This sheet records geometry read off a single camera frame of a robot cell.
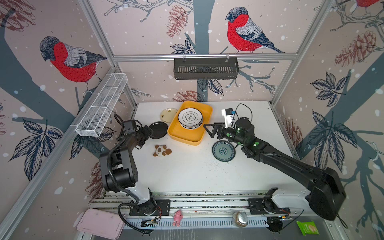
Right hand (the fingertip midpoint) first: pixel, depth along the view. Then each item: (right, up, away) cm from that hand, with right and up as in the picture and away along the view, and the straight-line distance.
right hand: (206, 126), depth 74 cm
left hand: (-36, -5, +20) cm, 42 cm away
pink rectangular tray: (-49, -44, -6) cm, 66 cm away
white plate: (-10, +3, +33) cm, 35 cm away
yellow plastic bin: (-7, -9, +24) cm, 26 cm away
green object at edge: (+46, -46, -7) cm, 66 cm away
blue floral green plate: (+12, -17, +21) cm, 30 cm away
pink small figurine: (-14, -42, -5) cm, 45 cm away
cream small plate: (-27, +6, +40) cm, 49 cm away
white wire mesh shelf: (-55, +3, -2) cm, 56 cm away
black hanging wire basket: (+2, +39, +31) cm, 50 cm away
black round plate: (-31, -4, +29) cm, 43 cm away
